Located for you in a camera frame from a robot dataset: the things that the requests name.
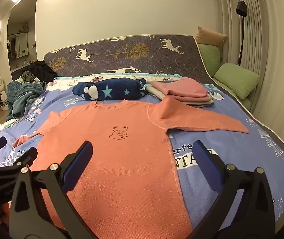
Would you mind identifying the stack of folded clothes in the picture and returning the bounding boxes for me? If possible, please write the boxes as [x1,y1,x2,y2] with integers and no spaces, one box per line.
[148,85,215,107]

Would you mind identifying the navy star-print fleece blanket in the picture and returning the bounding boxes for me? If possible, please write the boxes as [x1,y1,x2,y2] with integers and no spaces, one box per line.
[72,78,147,102]

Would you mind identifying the deer-print upright mattress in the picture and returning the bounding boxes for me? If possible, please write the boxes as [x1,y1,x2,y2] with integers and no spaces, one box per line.
[43,34,223,85]

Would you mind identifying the pile of dark clothes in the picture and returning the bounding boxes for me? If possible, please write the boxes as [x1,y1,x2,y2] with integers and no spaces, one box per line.
[21,60,58,84]

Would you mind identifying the white cat figurine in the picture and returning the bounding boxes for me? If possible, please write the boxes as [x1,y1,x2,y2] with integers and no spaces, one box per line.
[0,76,8,110]

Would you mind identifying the pink folded garment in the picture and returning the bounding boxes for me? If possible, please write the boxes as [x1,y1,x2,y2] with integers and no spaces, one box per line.
[150,77,207,99]

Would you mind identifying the salmon pink long-sleeve shirt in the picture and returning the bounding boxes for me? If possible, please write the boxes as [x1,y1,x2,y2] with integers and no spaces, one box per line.
[12,97,249,239]

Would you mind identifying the teal blanket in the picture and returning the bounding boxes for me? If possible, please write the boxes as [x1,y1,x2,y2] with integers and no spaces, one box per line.
[6,81,47,120]

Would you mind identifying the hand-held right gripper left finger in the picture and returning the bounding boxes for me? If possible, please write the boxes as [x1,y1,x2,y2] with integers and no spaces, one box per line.
[8,141,100,239]

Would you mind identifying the cream pleated curtain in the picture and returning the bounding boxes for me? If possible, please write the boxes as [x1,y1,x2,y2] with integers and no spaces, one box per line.
[214,0,284,141]

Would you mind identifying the blue printed bed sheet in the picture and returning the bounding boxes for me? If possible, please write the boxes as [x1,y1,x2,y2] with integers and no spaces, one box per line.
[0,73,284,232]

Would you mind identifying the black floor lamp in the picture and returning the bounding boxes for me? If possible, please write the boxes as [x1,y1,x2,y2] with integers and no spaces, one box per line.
[235,0,248,67]

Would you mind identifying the green pillow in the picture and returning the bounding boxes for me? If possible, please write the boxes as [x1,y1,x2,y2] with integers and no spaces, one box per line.
[213,63,260,100]
[197,43,221,77]

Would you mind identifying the tan pillow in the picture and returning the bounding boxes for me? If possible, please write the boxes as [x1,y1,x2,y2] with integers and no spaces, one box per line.
[195,26,228,47]

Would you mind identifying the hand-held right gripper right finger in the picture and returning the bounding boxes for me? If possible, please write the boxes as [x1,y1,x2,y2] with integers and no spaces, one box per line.
[189,140,276,239]

